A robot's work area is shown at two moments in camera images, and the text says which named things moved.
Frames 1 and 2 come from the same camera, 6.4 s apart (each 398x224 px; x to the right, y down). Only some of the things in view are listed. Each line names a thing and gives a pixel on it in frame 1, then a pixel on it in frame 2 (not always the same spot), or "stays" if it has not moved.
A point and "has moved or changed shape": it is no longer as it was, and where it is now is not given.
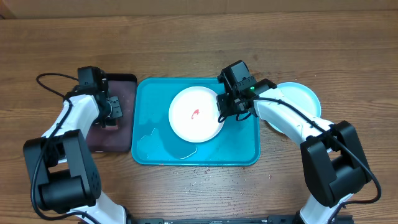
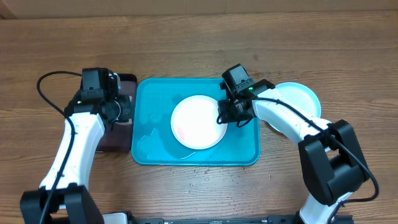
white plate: (193, 114) has moved or changed shape
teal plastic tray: (154, 142) stays
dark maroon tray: (125, 86) stays
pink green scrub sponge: (110, 127) → (129, 122)
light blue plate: (302, 97) stays
